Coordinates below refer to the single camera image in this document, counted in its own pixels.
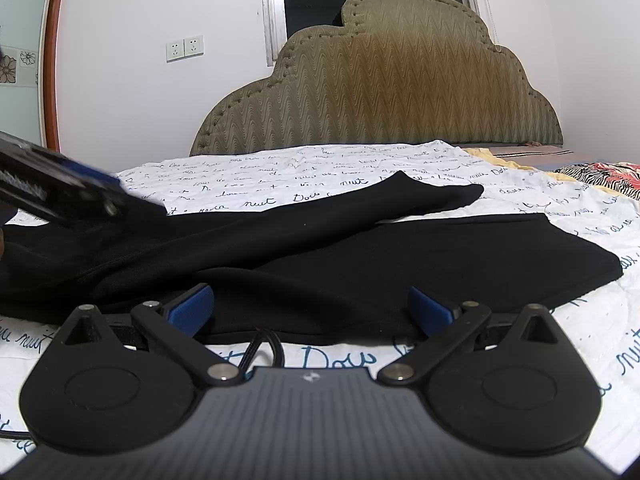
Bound flower sticker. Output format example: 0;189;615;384
0;49;39;89

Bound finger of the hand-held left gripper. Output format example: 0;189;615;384
0;131;122;193
0;169;169;222

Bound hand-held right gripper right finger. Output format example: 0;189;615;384
377;286;577;352

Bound pink mattress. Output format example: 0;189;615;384
462;144;573;157

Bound black cable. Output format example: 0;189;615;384
239;329;286;372

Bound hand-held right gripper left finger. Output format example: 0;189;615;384
42;282;241;352

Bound brown wooden door frame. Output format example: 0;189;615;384
37;0;71;152

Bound white script-printed bedsheet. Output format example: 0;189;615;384
0;140;640;463

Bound floral zebra-striped cloth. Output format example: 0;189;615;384
554;161;640;205

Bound black pants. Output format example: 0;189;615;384
0;170;624;347

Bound frosted glass door panel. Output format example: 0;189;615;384
0;0;55;147

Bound yellow cloth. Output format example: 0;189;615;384
464;147;583;182

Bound olive padded headboard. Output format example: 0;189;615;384
190;0;565;157

